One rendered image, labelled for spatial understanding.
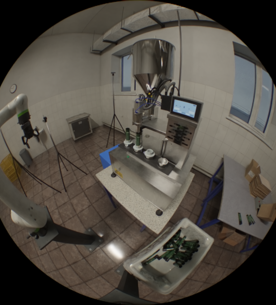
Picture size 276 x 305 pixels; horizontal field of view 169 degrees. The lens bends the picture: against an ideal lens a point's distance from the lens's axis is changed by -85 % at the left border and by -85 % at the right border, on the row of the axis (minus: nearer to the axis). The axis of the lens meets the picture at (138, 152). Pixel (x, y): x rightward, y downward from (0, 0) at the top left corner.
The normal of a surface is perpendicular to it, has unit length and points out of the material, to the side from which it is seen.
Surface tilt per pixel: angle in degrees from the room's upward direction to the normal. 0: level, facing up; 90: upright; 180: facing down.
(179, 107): 90
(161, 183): 0
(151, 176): 0
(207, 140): 90
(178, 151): 90
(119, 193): 0
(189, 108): 90
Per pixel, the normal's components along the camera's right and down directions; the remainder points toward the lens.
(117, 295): 0.03, -0.79
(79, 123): 0.73, 0.43
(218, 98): -0.68, 0.43
